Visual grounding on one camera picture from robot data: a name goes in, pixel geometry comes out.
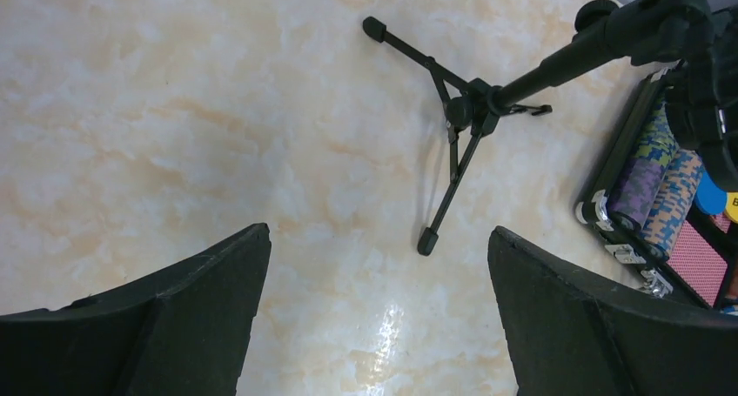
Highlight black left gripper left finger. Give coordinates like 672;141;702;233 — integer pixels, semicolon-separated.
1;223;272;395

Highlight blue orange chip stack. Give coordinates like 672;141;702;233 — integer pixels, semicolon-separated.
641;149;703;261

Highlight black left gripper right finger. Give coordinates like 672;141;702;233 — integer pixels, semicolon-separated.
488;226;737;395

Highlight yellow round dealer chip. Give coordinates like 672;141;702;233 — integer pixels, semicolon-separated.
723;192;738;224

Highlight purple green chip stack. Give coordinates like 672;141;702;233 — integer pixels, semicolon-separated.
607;102;678;232

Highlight black poker chip case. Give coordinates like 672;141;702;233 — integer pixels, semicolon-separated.
575;69;737;314

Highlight blue round dealer chip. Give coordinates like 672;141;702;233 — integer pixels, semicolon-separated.
694;171;728;216

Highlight pink card deck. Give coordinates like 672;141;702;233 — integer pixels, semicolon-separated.
668;222;728;307

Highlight black tripod shock-mount stand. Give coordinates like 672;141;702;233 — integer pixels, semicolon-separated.
362;0;737;256

